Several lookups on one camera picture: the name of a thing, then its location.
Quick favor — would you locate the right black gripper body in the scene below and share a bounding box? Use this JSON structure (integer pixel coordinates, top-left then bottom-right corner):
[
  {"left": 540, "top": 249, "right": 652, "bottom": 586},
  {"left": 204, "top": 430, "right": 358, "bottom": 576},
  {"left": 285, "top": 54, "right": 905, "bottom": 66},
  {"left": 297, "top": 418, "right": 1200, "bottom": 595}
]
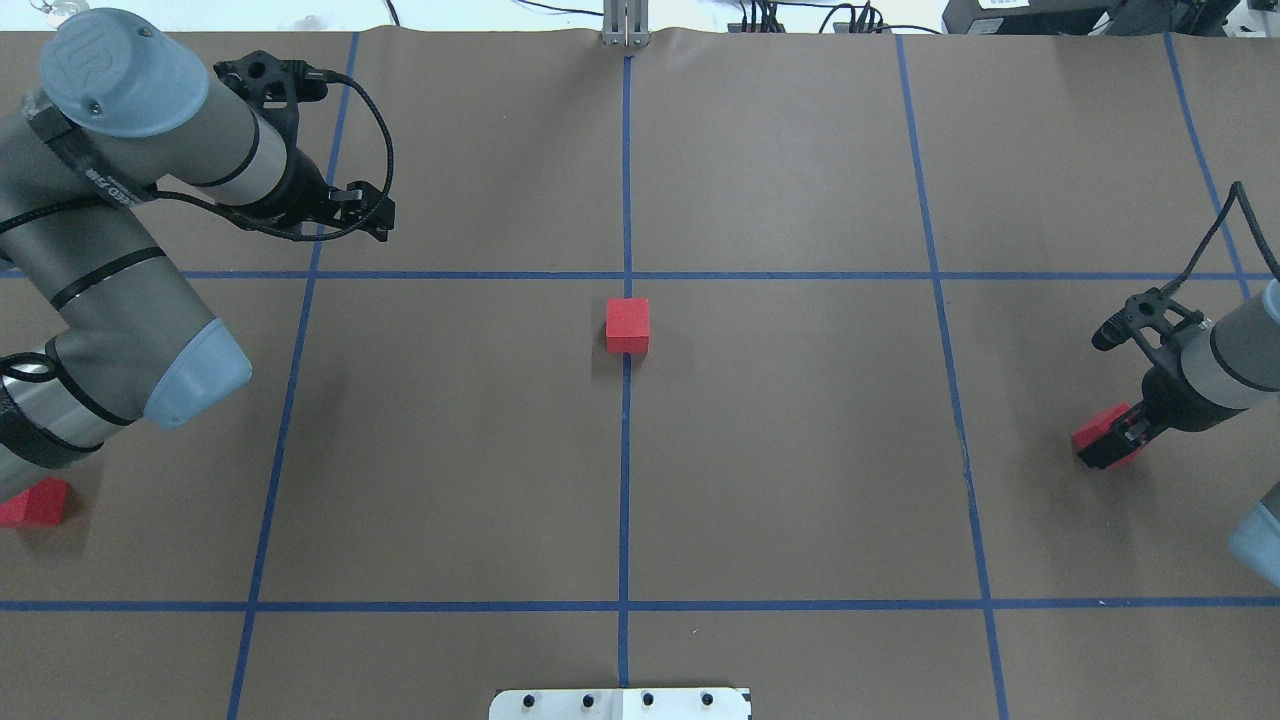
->
[{"left": 1140, "top": 366, "right": 1244, "bottom": 436}]

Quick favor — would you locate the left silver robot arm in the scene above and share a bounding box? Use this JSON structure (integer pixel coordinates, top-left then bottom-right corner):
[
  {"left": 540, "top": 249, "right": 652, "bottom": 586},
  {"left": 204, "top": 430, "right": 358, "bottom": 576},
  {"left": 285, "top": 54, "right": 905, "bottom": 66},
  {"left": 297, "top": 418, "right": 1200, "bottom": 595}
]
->
[{"left": 1, "top": 8, "right": 396, "bottom": 500}]

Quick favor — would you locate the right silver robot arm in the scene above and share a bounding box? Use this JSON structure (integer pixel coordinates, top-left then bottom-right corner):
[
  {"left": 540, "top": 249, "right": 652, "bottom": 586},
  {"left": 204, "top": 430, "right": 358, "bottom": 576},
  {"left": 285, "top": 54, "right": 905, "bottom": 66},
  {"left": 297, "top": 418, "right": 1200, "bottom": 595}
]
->
[{"left": 1071, "top": 279, "right": 1279, "bottom": 469}]

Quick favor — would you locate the red block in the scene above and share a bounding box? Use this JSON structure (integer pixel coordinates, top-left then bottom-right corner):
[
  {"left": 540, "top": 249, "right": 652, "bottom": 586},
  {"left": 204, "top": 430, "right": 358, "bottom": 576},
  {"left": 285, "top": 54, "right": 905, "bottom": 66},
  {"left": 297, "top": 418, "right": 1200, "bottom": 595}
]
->
[
  {"left": 605, "top": 297, "right": 652, "bottom": 355},
  {"left": 1, "top": 477, "right": 70, "bottom": 529},
  {"left": 1071, "top": 404, "right": 1151, "bottom": 469}
]

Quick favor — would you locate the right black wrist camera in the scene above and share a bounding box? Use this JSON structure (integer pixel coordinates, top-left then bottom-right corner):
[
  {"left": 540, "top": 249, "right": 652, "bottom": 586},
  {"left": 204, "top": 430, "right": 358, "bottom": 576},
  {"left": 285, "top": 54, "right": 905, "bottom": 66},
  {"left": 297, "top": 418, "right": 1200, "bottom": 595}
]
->
[{"left": 1091, "top": 284, "right": 1206, "bottom": 373}]

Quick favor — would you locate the white pedestal base plate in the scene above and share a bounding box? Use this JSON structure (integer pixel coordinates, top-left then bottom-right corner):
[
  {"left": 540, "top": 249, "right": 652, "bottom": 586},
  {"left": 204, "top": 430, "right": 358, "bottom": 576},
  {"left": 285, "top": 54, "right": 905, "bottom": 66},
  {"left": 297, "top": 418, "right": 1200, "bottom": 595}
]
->
[{"left": 488, "top": 687, "right": 753, "bottom": 719}]

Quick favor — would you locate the aluminium frame post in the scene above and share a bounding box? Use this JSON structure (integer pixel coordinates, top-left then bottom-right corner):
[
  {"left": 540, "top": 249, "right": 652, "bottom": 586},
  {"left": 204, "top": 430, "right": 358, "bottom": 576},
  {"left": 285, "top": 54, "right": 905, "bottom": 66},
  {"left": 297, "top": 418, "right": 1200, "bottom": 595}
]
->
[{"left": 600, "top": 0, "right": 652, "bottom": 49}]

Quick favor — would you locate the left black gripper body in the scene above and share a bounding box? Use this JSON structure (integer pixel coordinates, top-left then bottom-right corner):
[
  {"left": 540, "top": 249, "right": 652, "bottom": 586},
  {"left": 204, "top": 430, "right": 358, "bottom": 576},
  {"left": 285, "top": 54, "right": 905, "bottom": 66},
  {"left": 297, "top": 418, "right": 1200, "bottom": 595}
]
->
[{"left": 285, "top": 176, "right": 369, "bottom": 233}]

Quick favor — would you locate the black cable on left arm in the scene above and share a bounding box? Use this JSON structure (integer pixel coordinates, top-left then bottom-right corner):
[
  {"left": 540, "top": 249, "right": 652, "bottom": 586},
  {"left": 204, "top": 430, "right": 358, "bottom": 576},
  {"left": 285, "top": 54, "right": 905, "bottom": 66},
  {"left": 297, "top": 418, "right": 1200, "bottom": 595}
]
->
[{"left": 0, "top": 68, "right": 396, "bottom": 243}]

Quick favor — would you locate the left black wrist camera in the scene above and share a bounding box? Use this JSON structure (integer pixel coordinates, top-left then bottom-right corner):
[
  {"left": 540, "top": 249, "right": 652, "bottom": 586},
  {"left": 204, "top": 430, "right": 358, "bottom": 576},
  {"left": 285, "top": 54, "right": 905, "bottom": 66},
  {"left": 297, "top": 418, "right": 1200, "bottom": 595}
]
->
[{"left": 212, "top": 50, "right": 328, "bottom": 138}]

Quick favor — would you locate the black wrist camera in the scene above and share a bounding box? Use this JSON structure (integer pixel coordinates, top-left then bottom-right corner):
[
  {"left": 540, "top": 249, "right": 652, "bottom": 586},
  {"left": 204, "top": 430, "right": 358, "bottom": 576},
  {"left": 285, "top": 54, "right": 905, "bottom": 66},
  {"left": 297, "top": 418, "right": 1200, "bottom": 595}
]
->
[
  {"left": 1091, "top": 284, "right": 1206, "bottom": 373},
  {"left": 212, "top": 50, "right": 328, "bottom": 138}
]

